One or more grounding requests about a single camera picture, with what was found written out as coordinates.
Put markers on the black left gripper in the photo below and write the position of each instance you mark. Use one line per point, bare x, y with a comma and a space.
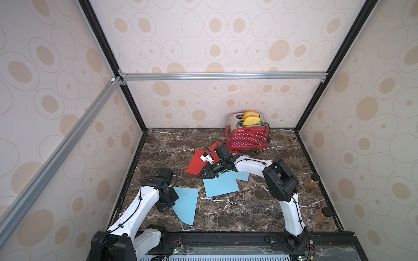
164, 207

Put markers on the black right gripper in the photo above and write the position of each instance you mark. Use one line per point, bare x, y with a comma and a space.
215, 167

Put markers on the light blue paper sheet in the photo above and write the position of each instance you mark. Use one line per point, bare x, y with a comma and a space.
185, 206

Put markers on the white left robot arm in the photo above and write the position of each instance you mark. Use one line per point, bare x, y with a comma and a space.
121, 241

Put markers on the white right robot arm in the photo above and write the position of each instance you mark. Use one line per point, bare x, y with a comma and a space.
282, 185

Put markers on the red polka dot toaster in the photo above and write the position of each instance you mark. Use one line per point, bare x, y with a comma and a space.
239, 137

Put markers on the yellow toast slice front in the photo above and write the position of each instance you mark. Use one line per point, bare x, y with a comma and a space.
251, 120

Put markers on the yellow toast slice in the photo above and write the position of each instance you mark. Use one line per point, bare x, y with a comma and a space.
251, 120
250, 113

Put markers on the yellow toast slice rear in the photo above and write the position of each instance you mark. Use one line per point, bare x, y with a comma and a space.
250, 113

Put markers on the jar with black lid far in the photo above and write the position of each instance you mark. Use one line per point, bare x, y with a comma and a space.
311, 181

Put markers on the jar with black lid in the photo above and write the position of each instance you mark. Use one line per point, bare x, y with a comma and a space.
311, 181
323, 215

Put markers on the jar with black lid near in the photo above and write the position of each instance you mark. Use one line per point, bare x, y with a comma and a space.
323, 215

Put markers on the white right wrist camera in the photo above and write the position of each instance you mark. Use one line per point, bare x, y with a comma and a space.
221, 151

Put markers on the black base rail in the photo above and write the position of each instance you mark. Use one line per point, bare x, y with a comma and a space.
324, 246

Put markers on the horizontal aluminium frame bar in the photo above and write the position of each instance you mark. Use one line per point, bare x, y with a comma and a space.
227, 76

